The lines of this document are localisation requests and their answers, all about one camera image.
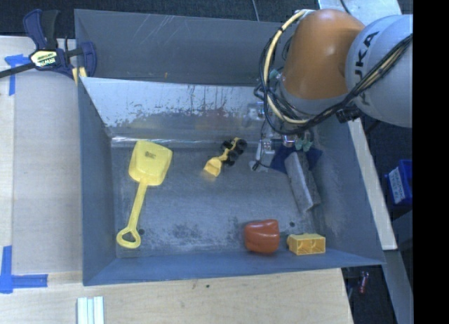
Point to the yellow toy shovel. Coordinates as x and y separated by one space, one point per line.
149 165

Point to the yellow and black toy loader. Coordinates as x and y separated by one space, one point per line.
228 156

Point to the black cylinder on white bracket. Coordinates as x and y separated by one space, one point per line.
349 114

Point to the grey metal bin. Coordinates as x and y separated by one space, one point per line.
196 210

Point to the yellow building brick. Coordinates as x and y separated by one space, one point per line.
306 244

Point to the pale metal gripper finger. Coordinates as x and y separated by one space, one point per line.
270 154
260 154

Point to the red toy pepper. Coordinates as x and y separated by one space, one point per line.
262 235

